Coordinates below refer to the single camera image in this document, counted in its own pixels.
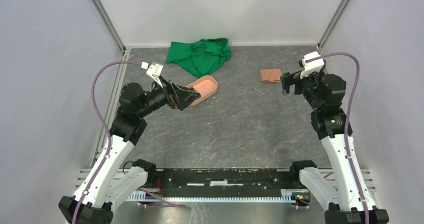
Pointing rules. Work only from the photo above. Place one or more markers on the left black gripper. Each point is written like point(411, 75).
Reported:
point(178, 96)

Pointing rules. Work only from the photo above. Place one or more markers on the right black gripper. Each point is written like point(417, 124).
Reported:
point(288, 78)

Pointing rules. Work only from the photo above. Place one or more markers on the brown leather card holder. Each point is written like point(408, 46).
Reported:
point(270, 75)

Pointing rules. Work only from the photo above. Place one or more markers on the pink oval tray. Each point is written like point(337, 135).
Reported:
point(206, 86)

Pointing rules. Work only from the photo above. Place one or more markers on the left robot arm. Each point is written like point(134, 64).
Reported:
point(96, 200)

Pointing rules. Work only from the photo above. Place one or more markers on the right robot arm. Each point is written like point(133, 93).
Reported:
point(349, 201)

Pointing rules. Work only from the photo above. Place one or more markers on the green cloth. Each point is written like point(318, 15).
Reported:
point(200, 58)

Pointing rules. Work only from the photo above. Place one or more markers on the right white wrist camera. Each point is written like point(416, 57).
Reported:
point(312, 66)

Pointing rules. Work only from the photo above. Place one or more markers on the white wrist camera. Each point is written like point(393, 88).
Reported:
point(312, 66)
point(154, 71)

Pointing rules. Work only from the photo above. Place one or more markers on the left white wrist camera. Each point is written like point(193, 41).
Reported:
point(154, 71)

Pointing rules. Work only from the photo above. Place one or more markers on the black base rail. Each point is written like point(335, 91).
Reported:
point(230, 182)

